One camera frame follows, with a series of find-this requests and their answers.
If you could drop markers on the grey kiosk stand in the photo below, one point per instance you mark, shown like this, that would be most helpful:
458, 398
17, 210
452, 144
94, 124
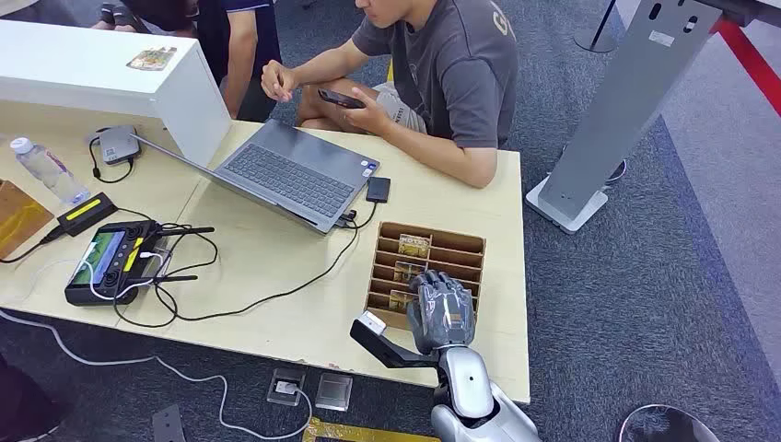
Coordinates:
622, 104

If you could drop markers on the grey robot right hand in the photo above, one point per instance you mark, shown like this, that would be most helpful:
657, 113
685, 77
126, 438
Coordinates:
442, 314

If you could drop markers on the dark printed card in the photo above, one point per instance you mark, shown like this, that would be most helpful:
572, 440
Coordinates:
406, 271

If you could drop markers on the black remote controller with screen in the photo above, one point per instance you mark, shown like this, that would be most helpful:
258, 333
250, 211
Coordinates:
107, 263

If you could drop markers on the clear plastic water bottle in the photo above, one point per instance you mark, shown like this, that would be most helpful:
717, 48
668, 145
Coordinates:
49, 172

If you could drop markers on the person's left forearm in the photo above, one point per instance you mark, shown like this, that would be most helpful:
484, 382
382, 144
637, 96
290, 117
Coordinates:
439, 152

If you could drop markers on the white counter shelf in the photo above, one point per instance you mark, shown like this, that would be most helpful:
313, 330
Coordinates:
91, 79

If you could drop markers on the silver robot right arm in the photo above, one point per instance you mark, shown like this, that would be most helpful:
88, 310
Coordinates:
468, 381

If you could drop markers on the person's right hand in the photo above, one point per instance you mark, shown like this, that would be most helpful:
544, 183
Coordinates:
277, 80

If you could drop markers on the black smartphone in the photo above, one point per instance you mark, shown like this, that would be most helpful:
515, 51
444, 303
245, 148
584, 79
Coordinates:
340, 98

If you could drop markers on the yellow floor tape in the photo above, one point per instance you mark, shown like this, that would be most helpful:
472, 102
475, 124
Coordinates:
366, 434

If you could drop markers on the round dark stool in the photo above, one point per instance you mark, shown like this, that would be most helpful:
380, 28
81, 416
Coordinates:
668, 427

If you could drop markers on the black battery yellow label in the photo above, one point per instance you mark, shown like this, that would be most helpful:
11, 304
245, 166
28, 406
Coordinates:
86, 213

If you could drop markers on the brown cardboard box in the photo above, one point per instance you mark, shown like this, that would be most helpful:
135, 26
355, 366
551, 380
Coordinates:
18, 218

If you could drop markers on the yellow green printed card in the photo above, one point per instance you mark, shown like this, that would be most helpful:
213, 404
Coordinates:
400, 301

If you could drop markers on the printed card on shelf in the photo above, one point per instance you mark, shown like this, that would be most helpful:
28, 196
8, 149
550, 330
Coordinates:
151, 58

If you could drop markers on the grey open laptop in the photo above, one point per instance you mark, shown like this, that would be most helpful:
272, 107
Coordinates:
293, 174

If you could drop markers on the bystander person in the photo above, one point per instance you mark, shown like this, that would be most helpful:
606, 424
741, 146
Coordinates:
244, 43

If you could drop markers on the wooden slotted card holder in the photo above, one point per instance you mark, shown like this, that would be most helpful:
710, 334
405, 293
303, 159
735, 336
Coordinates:
454, 250

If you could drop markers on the black external drive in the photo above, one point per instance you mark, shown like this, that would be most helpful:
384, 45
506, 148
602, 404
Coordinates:
378, 190

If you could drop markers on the black stanchion post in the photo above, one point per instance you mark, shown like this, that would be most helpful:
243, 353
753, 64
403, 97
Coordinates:
595, 40

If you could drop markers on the red barrier strip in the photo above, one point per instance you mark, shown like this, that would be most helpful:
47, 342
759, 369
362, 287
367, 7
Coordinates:
750, 61

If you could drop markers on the grey usb hub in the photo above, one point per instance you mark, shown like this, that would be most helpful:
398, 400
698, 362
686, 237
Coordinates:
118, 144

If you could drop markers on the gold printed card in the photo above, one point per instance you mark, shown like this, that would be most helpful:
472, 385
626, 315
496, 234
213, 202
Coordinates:
414, 245

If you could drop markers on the seated person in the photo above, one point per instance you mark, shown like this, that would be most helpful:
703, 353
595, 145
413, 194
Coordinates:
457, 73

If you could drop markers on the person's right forearm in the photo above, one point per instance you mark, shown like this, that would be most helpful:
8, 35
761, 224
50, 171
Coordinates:
329, 64

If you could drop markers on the floor socket with plug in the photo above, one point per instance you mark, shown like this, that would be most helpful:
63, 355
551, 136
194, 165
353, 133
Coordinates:
285, 387

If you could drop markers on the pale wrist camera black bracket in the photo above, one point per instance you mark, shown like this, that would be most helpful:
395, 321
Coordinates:
373, 323

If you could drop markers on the person's left hand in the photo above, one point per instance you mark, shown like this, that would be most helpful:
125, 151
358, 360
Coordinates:
371, 116

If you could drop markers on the square metal floor plate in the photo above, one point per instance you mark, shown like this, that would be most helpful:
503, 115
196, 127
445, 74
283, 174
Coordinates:
334, 392

